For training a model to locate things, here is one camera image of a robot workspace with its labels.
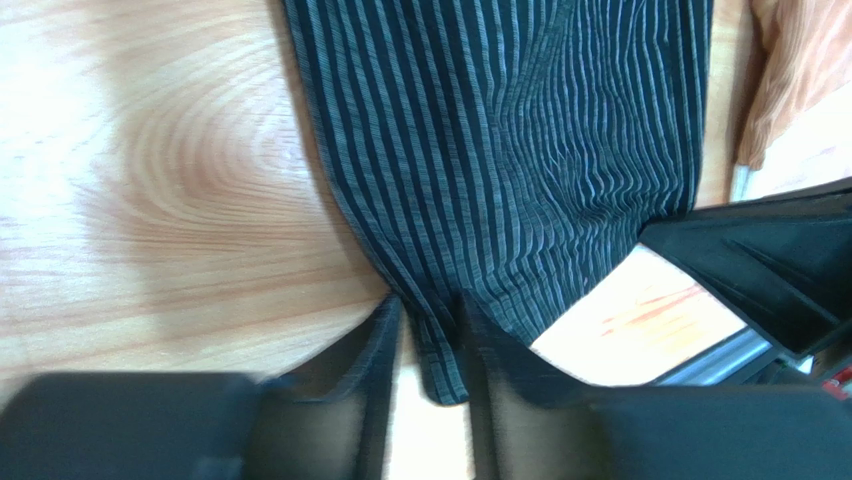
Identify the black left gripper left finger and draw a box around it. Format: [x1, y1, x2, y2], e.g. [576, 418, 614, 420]
[242, 295, 402, 480]

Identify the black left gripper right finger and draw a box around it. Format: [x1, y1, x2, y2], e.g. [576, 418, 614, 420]
[455, 294, 616, 479]

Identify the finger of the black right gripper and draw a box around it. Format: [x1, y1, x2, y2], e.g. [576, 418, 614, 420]
[639, 178, 851, 358]

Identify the black striped underwear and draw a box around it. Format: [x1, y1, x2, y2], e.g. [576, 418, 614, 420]
[283, 1, 713, 406]

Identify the orange ribbed underwear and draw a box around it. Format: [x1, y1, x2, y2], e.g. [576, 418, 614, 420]
[730, 1, 851, 202]

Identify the aluminium rail frame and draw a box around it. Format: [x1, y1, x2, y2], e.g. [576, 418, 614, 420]
[649, 328, 814, 386]

